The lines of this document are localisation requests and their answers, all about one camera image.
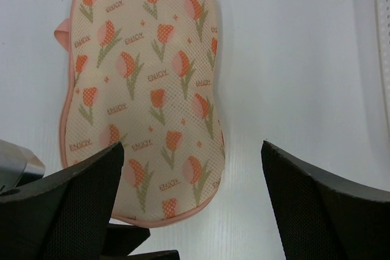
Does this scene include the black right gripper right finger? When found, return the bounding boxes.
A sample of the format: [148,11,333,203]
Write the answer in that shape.
[261,141,389,259]

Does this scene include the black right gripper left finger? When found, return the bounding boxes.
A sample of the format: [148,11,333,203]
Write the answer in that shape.
[1,142,124,259]

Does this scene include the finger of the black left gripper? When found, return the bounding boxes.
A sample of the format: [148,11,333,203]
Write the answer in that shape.
[100,223,180,260]

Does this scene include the floral mesh laundry bag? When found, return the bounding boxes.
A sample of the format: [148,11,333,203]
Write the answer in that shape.
[54,0,225,228]

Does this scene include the white perforated plastic basket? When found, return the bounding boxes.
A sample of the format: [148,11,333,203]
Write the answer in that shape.
[373,0,390,90]

